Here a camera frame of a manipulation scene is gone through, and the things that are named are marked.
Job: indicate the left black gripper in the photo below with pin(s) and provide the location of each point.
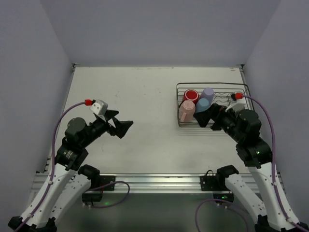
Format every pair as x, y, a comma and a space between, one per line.
110, 124

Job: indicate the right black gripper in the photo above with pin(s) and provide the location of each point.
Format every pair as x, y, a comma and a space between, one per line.
215, 116

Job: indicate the light blue cup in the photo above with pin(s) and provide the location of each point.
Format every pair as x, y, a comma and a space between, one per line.
202, 105

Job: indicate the pink mug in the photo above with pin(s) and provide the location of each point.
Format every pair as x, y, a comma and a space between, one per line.
186, 111

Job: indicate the lavender cup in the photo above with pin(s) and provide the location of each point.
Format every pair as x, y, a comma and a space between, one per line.
207, 93

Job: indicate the red mug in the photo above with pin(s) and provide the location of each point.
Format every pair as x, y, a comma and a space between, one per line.
191, 95

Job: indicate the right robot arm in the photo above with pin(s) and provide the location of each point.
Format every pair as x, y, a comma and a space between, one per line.
270, 210

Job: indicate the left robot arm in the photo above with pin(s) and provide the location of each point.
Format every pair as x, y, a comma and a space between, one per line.
69, 178

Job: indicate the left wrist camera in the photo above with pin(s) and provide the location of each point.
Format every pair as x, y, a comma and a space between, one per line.
99, 107

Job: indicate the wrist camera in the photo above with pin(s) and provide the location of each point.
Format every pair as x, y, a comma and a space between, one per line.
99, 107
238, 102

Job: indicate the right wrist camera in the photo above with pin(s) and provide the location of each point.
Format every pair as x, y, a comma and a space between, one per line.
238, 102

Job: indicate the black wire dish rack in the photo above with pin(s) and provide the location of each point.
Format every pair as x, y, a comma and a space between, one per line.
222, 96

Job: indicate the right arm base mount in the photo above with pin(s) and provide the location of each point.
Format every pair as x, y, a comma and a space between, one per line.
221, 194

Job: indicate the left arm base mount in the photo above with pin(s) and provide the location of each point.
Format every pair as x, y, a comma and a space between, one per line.
95, 193

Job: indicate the aluminium rail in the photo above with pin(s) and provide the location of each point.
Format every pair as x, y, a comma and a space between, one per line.
156, 183

